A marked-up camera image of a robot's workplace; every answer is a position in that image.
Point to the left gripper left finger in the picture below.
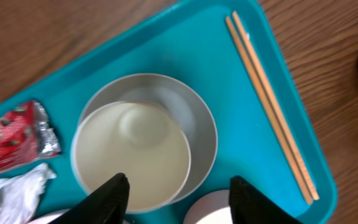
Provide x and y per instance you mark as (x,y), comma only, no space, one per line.
(106,205)

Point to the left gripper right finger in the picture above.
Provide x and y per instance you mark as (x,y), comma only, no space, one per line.
(250,206)

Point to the white paper cup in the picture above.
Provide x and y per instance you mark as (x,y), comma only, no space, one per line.
(139,140)

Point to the grey bowl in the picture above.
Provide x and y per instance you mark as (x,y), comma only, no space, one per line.
(182,103)

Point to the large white plate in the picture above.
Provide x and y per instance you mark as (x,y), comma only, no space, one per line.
(46,219)

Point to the crumpled white napkin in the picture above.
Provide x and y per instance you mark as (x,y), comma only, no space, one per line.
(20,195)

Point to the red foil snack wrapper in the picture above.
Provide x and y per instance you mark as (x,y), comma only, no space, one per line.
(26,136)

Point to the right wooden chopstick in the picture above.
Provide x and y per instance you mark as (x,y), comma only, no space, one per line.
(279,122)

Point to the teal plastic tray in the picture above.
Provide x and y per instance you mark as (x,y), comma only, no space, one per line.
(190,41)

